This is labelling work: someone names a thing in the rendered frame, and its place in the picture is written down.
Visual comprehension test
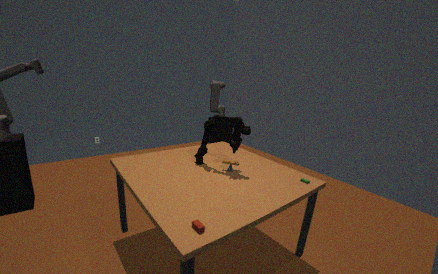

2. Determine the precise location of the small red block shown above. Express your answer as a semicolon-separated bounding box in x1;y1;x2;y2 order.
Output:
192;220;205;234

